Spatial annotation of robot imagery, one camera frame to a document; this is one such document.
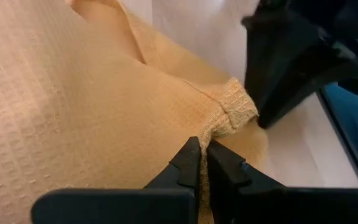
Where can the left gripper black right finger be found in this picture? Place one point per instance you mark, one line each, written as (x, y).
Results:
(244, 199)

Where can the black metal table frame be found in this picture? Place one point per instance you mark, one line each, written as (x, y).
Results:
(346, 140)

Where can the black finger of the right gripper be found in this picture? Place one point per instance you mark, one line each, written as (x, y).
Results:
(281, 62)

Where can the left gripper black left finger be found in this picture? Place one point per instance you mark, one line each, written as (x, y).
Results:
(172, 193)

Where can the yellow waffle weave towel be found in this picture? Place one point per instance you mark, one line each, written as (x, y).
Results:
(89, 109)

